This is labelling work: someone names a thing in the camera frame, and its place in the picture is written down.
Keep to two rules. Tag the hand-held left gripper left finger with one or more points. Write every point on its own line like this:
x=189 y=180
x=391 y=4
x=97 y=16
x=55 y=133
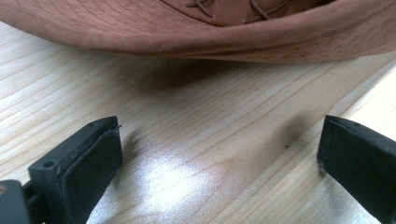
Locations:
x=84 y=168

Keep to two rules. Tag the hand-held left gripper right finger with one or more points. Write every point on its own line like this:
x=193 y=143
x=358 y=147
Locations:
x=361 y=161

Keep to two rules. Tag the brown suede hat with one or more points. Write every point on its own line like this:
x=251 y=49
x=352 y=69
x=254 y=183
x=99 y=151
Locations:
x=199 y=34

